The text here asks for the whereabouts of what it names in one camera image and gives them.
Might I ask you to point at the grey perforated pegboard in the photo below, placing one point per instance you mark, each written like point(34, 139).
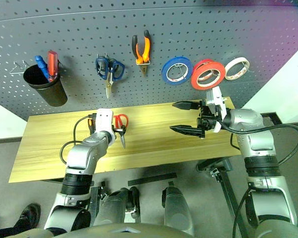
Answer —
point(77, 32)

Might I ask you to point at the metal tape hook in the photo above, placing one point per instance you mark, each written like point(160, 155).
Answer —
point(180, 70)

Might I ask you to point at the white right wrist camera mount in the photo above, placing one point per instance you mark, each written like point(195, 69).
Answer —
point(216, 99)

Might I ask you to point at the white tape roll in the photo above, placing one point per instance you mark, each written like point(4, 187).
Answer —
point(238, 60)

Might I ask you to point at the black flat metal bar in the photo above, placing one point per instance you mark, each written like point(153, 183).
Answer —
point(151, 179)

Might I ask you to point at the black leather shoe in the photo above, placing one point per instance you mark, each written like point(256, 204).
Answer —
point(28, 215)

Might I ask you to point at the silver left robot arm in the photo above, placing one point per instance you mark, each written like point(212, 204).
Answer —
point(87, 151)

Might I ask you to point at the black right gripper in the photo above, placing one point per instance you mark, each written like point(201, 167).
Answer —
point(206, 121)

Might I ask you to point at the grey rounded robot leg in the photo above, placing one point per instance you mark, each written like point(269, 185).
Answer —
point(114, 205)
point(176, 205)

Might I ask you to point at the black metal table leg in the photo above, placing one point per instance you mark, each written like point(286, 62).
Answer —
point(226, 183)

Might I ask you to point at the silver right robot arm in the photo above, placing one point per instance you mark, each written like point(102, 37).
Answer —
point(253, 138)

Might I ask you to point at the black holder cup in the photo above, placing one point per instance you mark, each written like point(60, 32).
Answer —
point(52, 94)

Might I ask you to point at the grey robot torso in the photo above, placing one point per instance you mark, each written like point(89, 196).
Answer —
point(149, 231)

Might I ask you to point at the blue tape roll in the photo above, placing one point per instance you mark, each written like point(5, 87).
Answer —
point(165, 72)

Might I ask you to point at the metal pliers holder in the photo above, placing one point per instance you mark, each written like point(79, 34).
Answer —
point(142, 63)

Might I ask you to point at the black table frame bracket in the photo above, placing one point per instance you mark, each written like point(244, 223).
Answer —
point(273, 116)

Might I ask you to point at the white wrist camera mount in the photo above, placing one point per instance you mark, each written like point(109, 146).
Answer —
point(216, 99)
point(103, 121)

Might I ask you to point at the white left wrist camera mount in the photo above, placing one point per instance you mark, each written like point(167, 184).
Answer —
point(103, 121)

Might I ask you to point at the red tape roll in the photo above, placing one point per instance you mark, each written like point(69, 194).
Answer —
point(195, 79)

